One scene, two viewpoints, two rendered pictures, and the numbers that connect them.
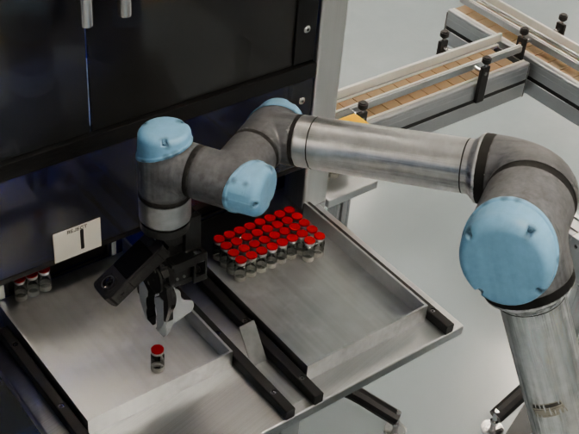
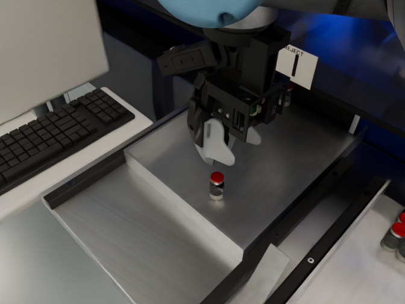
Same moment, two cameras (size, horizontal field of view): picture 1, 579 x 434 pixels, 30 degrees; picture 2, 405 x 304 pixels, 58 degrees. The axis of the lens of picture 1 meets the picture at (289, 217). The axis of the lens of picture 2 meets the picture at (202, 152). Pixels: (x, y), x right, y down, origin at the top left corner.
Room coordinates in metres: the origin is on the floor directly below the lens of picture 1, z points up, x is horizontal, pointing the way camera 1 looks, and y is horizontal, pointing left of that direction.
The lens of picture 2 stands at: (1.14, -0.16, 1.35)
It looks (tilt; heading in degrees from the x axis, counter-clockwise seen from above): 46 degrees down; 85
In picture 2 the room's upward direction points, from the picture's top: straight up
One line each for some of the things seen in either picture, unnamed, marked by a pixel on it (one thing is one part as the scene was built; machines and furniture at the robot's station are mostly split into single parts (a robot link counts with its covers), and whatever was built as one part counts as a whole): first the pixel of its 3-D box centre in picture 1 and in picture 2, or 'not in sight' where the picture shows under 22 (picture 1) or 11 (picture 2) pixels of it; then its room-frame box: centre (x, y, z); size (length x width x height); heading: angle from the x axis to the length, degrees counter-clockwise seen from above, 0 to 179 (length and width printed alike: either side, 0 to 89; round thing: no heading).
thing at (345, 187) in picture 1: (332, 176); not in sight; (1.77, -0.08, 0.87); 0.14 x 0.13 x 0.02; 40
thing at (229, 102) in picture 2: (169, 248); (239, 72); (1.21, 0.17, 1.12); 0.09 x 0.08 x 0.12; 130
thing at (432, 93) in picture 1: (401, 96); not in sight; (2.03, -0.22, 0.92); 0.69 x 0.16 x 0.16; 130
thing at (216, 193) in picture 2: (157, 359); (216, 186); (1.19, 0.19, 0.90); 0.02 x 0.02 x 0.04
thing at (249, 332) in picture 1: (270, 362); (242, 300); (1.20, 0.01, 0.91); 0.14 x 0.03 x 0.06; 41
